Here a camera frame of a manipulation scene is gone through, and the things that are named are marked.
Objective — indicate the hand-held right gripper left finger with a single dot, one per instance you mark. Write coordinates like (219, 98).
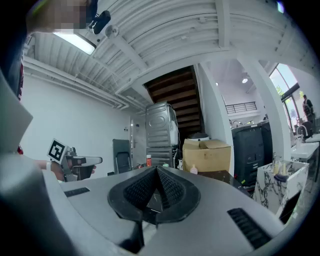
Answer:
(132, 197)

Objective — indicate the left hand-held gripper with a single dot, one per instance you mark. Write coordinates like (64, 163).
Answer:
(71, 162)

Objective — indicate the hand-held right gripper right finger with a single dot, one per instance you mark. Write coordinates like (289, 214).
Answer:
(180, 200)

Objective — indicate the red bottle with white cap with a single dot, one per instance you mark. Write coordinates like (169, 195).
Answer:
(149, 161)

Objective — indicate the person's left forearm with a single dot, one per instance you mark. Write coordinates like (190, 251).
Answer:
(43, 165)

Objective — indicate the pink bottle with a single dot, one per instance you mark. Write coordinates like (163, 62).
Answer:
(193, 170)

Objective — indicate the dark marble sink counter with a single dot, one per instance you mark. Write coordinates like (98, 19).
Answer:
(220, 178)

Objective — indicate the white sink basin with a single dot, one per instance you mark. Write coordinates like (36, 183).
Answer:
(303, 150)

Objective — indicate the white wristband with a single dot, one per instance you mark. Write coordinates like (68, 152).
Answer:
(48, 166)

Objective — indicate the dark folding chair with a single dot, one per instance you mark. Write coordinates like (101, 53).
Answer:
(121, 156)

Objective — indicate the silver dryer machine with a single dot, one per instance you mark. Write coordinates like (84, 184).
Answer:
(160, 156)

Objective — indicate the brown cardboard box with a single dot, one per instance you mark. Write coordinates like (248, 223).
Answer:
(207, 156)

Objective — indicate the white door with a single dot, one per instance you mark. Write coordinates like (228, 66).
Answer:
(137, 140)

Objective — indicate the white round pot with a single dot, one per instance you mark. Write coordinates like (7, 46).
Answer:
(198, 136)

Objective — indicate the silver washing machine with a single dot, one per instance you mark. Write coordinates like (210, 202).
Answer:
(160, 125)

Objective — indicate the black cabinet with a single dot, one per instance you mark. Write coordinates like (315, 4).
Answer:
(250, 152)

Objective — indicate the white marble cabinet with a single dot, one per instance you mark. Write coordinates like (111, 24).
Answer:
(267, 190)

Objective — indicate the dark cloth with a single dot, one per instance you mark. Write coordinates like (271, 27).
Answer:
(280, 177)

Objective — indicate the pale yellow bottles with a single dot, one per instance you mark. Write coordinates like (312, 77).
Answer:
(280, 167)

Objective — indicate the wooden staircase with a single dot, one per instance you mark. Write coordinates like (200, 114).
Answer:
(180, 90)

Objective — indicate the black flat panel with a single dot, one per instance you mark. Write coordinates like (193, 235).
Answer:
(290, 207)

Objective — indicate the black metal railing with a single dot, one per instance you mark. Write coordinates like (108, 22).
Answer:
(241, 107)

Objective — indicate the person's dark shirt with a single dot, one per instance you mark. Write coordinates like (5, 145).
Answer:
(12, 62)

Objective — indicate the rectangular ceiling light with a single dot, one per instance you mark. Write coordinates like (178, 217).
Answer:
(77, 41)

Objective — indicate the round ceiling lamp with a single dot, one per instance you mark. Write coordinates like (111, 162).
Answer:
(244, 80)

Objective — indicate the white smoke detector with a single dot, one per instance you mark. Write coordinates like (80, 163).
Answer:
(111, 31)

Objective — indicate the chrome faucet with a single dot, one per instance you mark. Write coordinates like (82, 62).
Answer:
(301, 130)

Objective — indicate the large window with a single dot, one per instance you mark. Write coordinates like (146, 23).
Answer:
(287, 85)

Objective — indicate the black head camera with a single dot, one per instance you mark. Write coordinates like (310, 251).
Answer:
(101, 21)

